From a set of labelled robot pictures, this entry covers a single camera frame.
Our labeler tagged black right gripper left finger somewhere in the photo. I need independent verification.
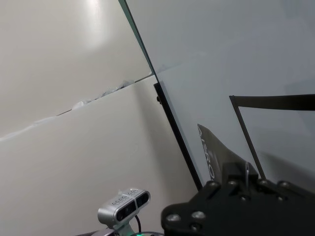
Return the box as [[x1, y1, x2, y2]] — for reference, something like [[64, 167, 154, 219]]
[[161, 162, 247, 236]]

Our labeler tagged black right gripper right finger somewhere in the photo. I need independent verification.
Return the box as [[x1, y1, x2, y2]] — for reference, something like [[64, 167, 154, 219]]
[[238, 173, 315, 236]]

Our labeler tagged black robot print poster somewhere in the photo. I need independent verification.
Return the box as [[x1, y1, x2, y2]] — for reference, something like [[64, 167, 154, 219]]
[[196, 123, 249, 190]]

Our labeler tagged black robot torso part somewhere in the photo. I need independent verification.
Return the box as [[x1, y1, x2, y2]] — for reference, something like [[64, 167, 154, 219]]
[[80, 227, 163, 236]]

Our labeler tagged black metal table frame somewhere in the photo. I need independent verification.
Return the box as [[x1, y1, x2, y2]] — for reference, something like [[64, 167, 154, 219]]
[[153, 82, 205, 192]]

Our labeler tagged thin black camera cable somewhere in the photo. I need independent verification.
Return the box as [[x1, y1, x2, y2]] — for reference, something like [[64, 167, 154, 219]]
[[134, 215, 143, 233]]

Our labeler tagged silver stereo depth camera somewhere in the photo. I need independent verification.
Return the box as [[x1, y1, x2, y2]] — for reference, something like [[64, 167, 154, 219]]
[[97, 187, 152, 225]]

